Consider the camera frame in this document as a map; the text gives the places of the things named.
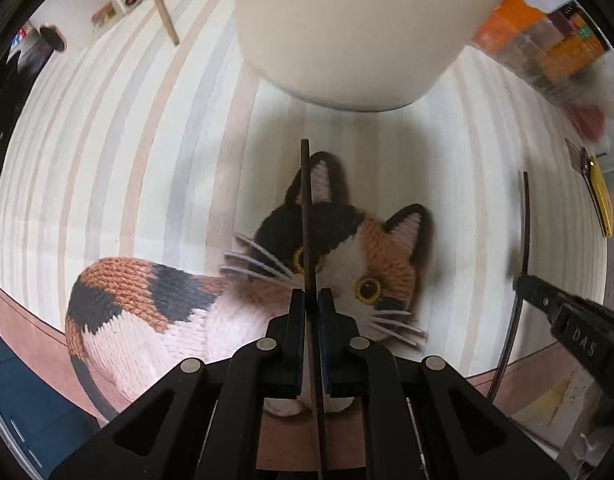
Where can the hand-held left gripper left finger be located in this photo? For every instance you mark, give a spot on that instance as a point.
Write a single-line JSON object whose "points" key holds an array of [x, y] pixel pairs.
{"points": [[297, 330]]}

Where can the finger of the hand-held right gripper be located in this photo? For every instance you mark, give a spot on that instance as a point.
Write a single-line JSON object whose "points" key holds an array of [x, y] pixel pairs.
{"points": [[582, 330]]}

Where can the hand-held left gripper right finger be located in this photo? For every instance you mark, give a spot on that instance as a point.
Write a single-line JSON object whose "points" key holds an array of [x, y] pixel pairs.
{"points": [[327, 330]]}

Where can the dark wooden chopstick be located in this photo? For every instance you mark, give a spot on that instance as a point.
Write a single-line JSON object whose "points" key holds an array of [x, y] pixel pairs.
{"points": [[305, 210], [528, 220]]}

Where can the cream utensil cup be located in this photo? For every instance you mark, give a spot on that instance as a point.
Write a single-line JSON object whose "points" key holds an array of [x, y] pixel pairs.
{"points": [[362, 35]]}

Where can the yellow utility knife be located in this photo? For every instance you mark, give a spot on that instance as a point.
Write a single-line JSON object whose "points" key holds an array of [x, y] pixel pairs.
{"points": [[601, 195]]}

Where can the brown paper card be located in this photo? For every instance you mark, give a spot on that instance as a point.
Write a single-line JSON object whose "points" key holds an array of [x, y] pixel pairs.
{"points": [[577, 155]]}

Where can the striped cat print placemat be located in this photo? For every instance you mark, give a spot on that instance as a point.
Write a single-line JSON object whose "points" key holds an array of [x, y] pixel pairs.
{"points": [[137, 160]]}

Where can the orange packaged boxes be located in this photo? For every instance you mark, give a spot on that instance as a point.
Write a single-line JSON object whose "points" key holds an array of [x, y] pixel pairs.
{"points": [[537, 65]]}

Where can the dark blue cloth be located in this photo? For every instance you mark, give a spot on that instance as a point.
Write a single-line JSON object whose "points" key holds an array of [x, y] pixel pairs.
{"points": [[32, 410]]}

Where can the orange packet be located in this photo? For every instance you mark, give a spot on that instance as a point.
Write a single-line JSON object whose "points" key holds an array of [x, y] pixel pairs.
{"points": [[579, 47], [504, 22]]}

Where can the light bamboo chopstick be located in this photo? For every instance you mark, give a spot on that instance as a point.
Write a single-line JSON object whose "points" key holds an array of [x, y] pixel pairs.
{"points": [[166, 17]]}

